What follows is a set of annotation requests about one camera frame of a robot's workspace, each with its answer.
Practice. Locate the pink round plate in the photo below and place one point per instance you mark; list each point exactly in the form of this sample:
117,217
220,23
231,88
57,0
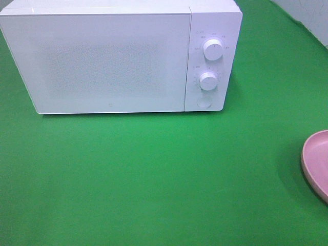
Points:
314,163

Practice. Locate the green table cloth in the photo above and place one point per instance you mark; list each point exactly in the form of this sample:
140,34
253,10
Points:
232,177

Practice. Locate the lower white microwave knob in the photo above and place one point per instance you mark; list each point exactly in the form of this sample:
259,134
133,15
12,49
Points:
208,81

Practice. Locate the white microwave knob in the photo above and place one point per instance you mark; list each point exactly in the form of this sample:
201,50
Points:
208,81
213,49

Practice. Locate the upper white microwave knob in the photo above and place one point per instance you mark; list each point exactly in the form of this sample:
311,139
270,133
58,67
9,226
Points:
213,49

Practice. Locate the white microwave door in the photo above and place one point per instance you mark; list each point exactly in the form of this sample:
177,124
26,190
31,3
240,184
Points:
101,63

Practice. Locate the round white door button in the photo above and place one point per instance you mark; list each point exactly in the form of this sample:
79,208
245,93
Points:
204,102

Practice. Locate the white microwave oven body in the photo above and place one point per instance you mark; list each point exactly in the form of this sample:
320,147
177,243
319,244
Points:
208,19

